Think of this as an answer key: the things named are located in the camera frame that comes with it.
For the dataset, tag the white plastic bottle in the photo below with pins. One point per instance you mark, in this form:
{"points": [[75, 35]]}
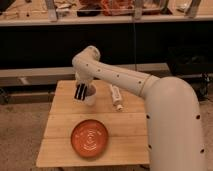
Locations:
{"points": [[116, 97]]}

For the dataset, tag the white ceramic cup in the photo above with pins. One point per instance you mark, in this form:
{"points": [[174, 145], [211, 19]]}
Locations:
{"points": [[90, 95]]}

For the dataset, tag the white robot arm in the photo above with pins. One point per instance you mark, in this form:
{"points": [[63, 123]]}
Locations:
{"points": [[175, 134]]}

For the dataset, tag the long workbench shelf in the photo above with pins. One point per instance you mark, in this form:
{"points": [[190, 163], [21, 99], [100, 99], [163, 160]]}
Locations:
{"points": [[82, 12]]}

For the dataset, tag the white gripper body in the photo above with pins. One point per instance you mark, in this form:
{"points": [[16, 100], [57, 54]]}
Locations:
{"points": [[83, 78]]}

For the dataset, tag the orange round plate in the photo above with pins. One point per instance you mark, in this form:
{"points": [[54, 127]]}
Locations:
{"points": [[89, 138]]}

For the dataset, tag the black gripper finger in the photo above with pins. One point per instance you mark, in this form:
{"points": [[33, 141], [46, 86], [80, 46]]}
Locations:
{"points": [[83, 90], [78, 92]]}

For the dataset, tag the wooden table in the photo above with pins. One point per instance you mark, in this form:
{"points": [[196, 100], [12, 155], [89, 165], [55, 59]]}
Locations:
{"points": [[126, 138]]}

